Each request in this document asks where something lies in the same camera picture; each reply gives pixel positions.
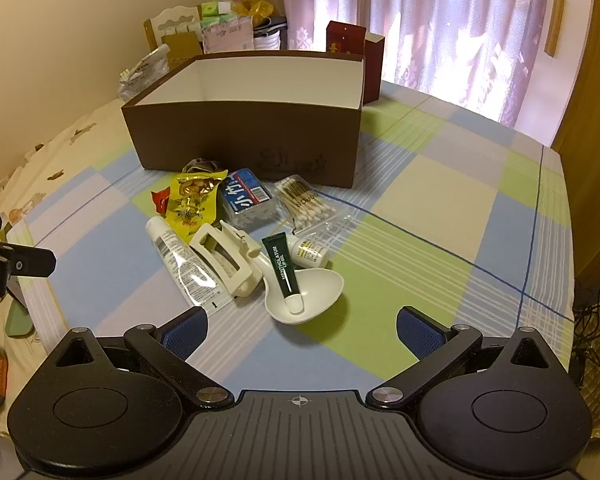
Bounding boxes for yellow snack packet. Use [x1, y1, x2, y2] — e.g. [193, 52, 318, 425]
[165, 170, 229, 246]

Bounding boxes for dark green tube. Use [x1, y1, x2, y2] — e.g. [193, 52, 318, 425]
[261, 235, 306, 315]

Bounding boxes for blue floss pick box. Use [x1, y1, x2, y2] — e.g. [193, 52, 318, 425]
[220, 167, 281, 233]

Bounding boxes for plaid bed sheet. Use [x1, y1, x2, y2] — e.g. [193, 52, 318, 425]
[0, 77, 578, 396]

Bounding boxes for dark red gift box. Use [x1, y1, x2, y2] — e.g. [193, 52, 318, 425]
[326, 21, 367, 56]

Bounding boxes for stack of white cups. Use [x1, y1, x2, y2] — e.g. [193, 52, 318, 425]
[254, 30, 288, 52]

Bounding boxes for white plastic spoon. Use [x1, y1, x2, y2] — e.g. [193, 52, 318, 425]
[250, 252, 344, 326]

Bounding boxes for pale green item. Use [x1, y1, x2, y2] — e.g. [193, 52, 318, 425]
[5, 302, 36, 338]

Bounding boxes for black tangled cable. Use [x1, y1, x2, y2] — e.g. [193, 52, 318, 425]
[572, 280, 600, 361]

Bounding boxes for white tube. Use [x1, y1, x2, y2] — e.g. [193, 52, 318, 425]
[146, 215, 236, 317]

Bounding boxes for wooden wardrobe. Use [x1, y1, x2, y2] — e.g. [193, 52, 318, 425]
[550, 0, 600, 281]

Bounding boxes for pink patterned curtain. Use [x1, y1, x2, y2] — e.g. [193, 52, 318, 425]
[230, 0, 600, 143]

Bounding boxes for clear plastic bag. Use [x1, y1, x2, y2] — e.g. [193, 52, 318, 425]
[117, 44, 173, 103]

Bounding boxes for cotton swab bag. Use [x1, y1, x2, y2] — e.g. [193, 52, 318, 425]
[272, 174, 353, 236]

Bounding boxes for yellow plastic bag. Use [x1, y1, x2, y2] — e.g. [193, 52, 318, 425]
[232, 0, 276, 26]

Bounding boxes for small red packet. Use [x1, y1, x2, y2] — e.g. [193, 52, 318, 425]
[151, 187, 173, 217]

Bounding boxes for brown cardboard box container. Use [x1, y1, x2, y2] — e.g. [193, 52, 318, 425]
[121, 51, 368, 190]

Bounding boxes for plain cardboard box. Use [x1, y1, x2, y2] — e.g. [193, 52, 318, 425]
[162, 35, 203, 68]

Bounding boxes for green tissue packs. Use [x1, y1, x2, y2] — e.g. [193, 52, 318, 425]
[200, 0, 236, 28]

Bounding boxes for cream printed cloth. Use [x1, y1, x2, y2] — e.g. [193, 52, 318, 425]
[0, 105, 126, 241]

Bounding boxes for pink paper box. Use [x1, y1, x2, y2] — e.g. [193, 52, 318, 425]
[201, 16, 254, 53]

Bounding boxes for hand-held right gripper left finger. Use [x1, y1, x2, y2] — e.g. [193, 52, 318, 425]
[50, 306, 236, 408]

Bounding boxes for small white bottle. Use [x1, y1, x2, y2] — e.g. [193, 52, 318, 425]
[286, 236, 333, 268]

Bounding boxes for wooden wardrobe handle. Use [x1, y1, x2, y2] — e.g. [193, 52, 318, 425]
[544, 0, 566, 57]

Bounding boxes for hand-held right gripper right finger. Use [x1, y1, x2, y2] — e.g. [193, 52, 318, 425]
[367, 305, 556, 408]

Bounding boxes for brown red tall box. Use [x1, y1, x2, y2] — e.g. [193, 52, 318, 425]
[362, 31, 386, 106]

